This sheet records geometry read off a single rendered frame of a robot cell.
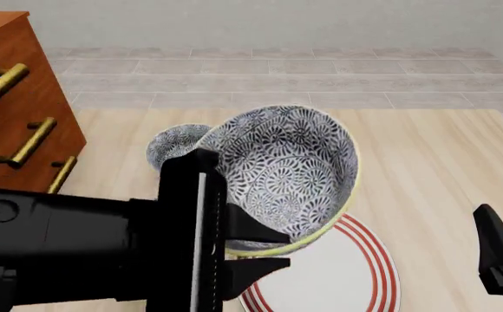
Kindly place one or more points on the small patterned black bowl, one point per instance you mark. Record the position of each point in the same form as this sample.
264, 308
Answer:
169, 143

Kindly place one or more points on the large patterned bowl yellow rim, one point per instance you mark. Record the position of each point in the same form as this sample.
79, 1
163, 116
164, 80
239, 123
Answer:
290, 169

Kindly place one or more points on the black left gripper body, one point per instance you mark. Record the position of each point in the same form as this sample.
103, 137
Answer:
180, 208

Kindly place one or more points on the white plate red rings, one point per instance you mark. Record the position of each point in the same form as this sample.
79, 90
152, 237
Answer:
338, 276

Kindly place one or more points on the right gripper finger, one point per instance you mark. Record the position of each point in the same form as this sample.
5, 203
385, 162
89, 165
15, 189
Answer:
501, 240

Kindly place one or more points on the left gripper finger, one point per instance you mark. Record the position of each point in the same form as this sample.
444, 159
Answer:
247, 227
245, 271

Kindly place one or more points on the wooden cabinet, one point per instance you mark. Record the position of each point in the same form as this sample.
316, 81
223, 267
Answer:
17, 130

